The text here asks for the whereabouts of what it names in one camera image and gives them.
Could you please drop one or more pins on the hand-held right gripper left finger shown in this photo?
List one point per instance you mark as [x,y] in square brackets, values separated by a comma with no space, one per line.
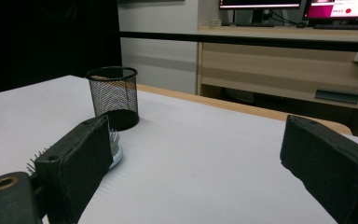
[74,165]

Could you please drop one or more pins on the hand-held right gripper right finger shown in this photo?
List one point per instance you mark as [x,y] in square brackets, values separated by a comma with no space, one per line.
[329,161]

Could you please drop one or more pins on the light blue hairbrush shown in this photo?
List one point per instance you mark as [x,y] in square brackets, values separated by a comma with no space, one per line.
[118,155]

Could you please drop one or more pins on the black mesh pen holder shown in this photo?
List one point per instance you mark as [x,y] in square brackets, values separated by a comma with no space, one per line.
[115,93]

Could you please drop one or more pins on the light wooden desk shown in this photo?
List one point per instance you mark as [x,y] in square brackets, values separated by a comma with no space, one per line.
[261,71]

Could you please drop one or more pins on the wooden table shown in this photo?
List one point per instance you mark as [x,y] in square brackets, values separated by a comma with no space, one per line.
[230,105]

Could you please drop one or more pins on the white table cover board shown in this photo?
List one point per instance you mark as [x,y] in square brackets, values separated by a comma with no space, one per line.
[199,161]

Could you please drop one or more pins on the black curtain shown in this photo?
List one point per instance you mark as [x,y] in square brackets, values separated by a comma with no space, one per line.
[43,40]

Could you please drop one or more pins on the white cabinet panel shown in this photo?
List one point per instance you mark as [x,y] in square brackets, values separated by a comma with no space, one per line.
[158,62]

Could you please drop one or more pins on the black keyboard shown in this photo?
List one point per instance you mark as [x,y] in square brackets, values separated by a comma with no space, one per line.
[345,27]

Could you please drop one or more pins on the black computer mouse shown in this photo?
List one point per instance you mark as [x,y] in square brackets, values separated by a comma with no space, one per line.
[300,25]

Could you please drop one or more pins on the monitor with pink screen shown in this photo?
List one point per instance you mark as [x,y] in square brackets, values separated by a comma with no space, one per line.
[338,9]

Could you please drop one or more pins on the dark computer monitor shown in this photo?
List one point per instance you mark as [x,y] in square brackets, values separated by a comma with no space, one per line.
[258,3]

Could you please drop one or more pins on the black horizontal frame bar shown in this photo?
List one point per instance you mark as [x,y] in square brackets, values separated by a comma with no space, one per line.
[245,39]

